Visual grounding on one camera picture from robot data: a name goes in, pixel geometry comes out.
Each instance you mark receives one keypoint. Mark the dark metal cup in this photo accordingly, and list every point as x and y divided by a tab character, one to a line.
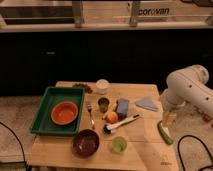
103	104

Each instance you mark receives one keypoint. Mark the red grape bunch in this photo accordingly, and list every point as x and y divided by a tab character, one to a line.
86	87

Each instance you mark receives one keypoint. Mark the white cup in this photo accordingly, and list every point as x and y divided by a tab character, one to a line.
102	86

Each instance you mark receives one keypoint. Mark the peach apple fruit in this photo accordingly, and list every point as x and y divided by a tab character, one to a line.
111	117

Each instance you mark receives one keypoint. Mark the silver fork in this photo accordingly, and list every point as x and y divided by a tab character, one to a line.
89	109

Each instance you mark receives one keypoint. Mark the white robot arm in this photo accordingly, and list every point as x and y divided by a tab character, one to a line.
186	85

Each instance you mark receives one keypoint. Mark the purple bowl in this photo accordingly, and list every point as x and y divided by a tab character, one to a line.
85	143

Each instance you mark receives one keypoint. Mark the grey blue towel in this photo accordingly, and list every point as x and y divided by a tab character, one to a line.
147	103

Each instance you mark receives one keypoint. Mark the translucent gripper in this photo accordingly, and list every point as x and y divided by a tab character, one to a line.
169	115

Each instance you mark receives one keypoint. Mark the green plastic cup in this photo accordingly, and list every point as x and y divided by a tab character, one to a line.
119	144

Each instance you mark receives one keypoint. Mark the orange bowl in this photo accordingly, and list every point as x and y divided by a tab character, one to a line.
64	113

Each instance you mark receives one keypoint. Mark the green plastic tray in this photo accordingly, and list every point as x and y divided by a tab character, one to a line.
42	123

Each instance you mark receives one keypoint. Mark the blue sponge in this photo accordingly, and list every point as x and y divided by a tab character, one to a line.
122	108

